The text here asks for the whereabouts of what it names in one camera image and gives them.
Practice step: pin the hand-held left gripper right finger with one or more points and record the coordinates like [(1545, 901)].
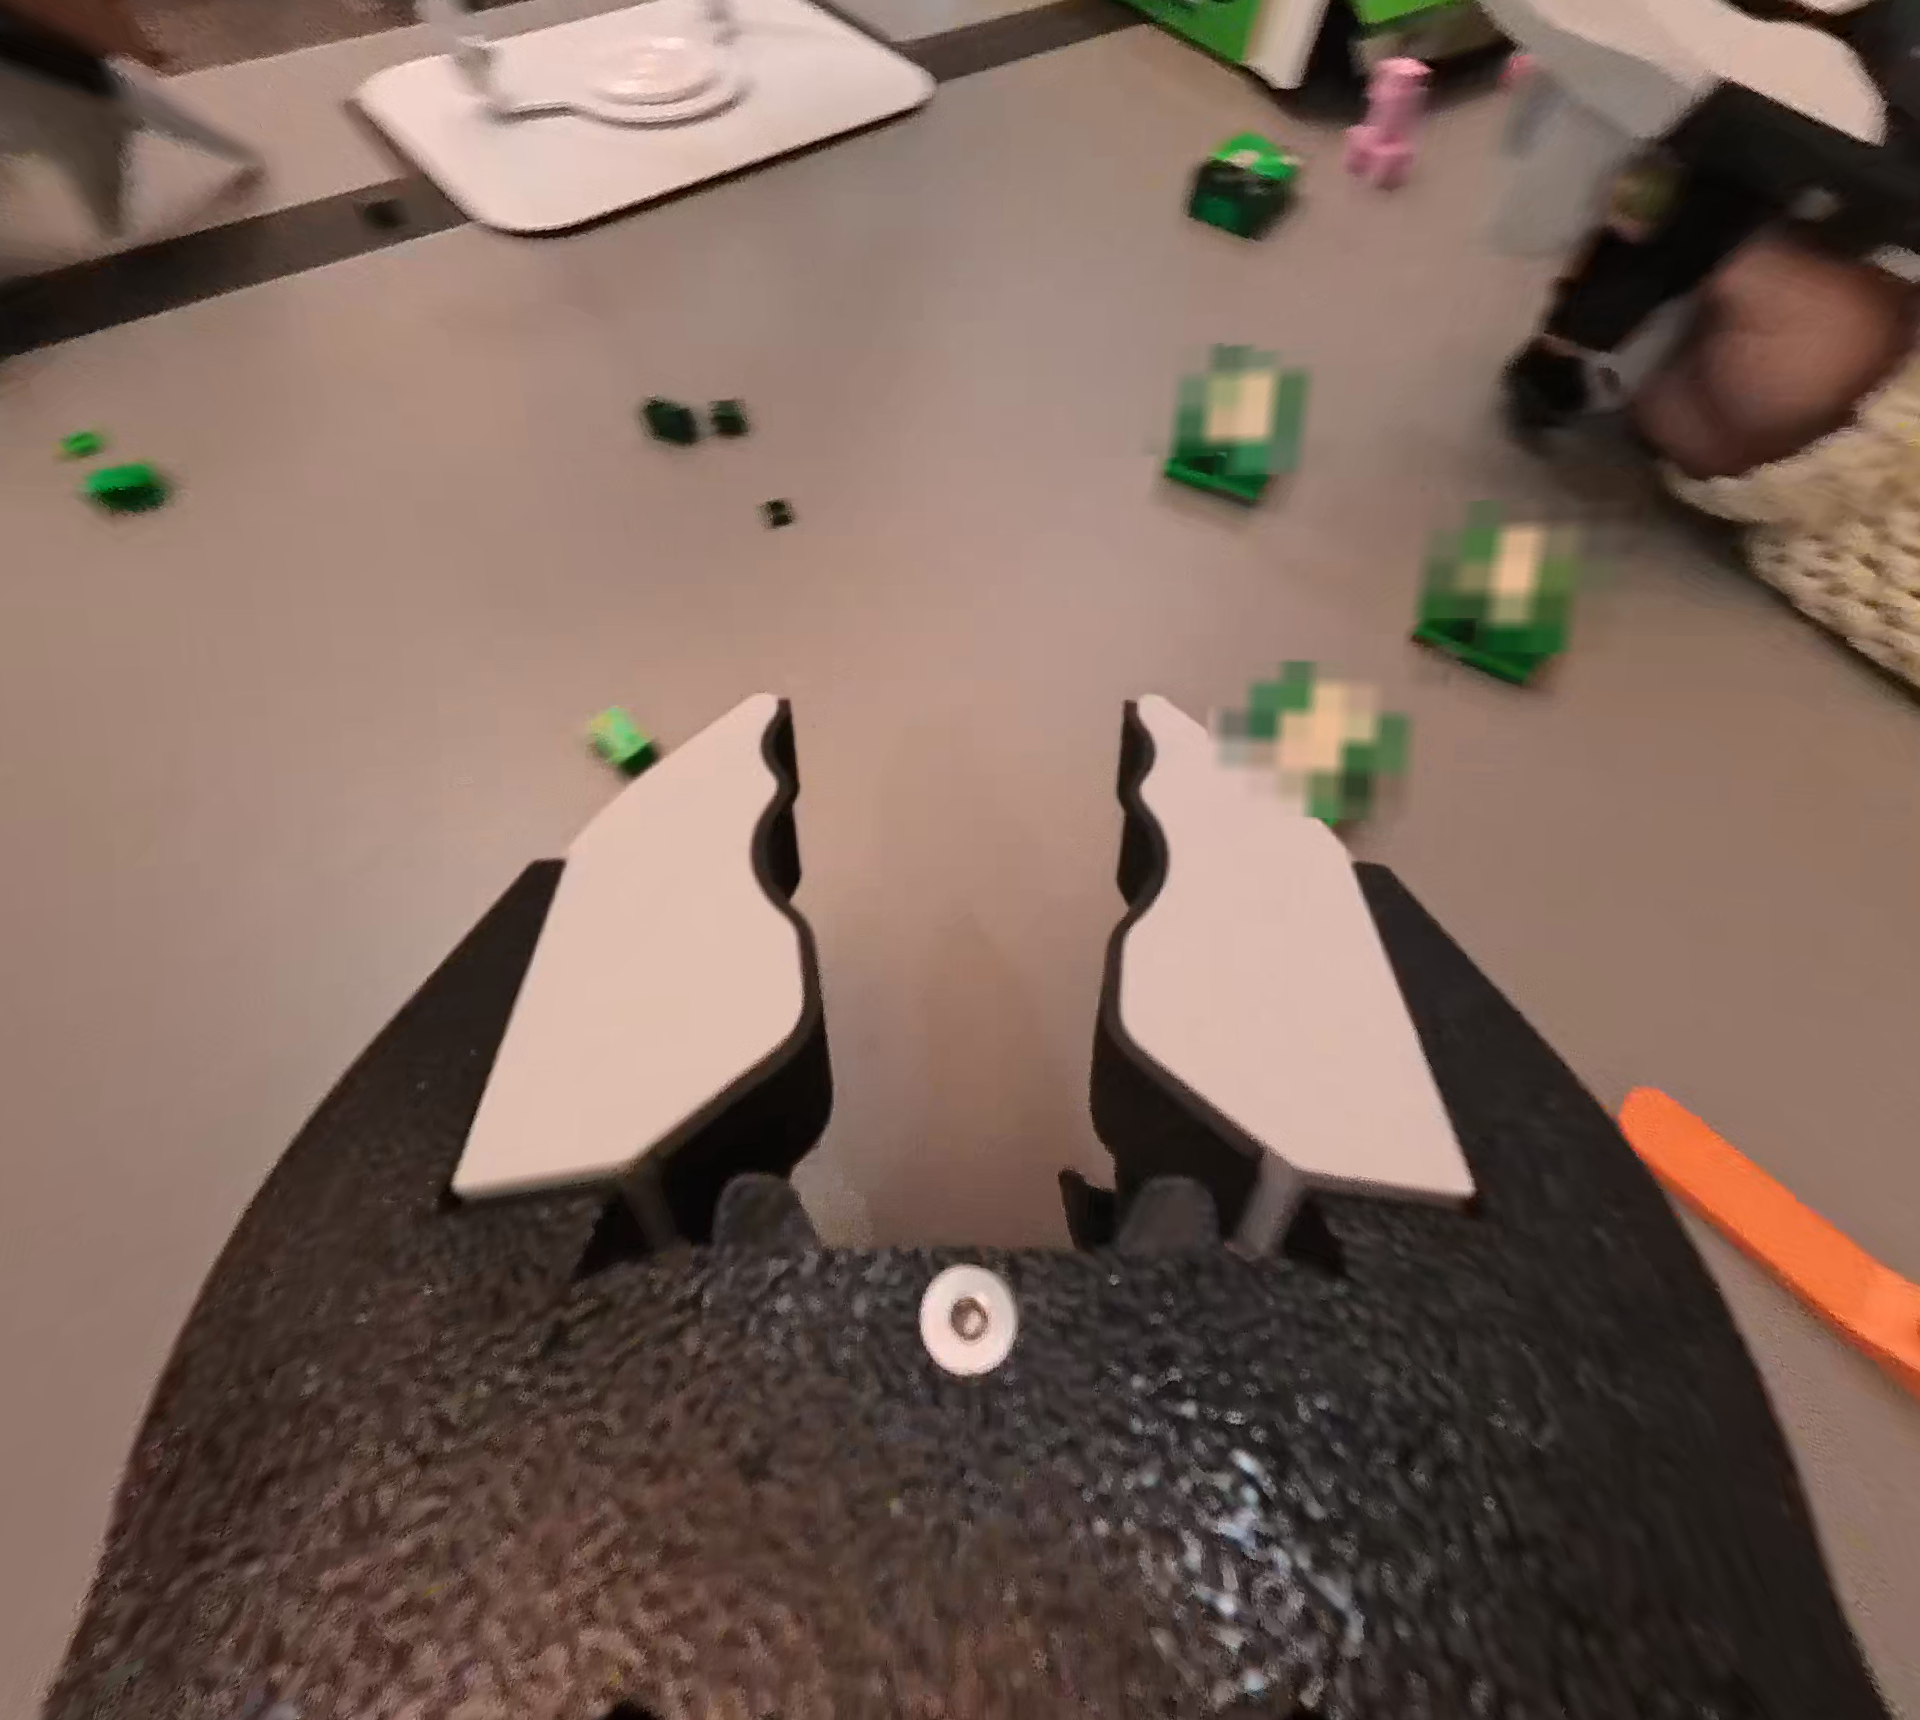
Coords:
[(1275, 1015)]

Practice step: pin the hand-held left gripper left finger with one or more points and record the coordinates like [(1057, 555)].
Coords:
[(644, 985)]

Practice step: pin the person's right forearm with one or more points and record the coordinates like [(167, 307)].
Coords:
[(1844, 551)]

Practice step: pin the bright green lego brick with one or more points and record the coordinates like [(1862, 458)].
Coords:
[(622, 740), (128, 486)]

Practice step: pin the pink lego pig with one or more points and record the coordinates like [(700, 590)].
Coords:
[(1388, 122)]

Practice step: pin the flat green lego panel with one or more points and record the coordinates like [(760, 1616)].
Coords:
[(1478, 652), (1215, 478)]

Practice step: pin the green lego cube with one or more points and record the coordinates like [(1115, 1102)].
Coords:
[(1245, 187)]

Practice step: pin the dark green lego brick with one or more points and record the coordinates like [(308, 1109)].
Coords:
[(670, 421), (729, 417)]

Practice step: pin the person's right hand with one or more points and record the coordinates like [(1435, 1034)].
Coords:
[(1770, 354)]

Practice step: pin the orange brick separator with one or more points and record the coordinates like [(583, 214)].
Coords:
[(1770, 1225)]

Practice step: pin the white book stand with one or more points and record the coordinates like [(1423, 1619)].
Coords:
[(644, 101)]

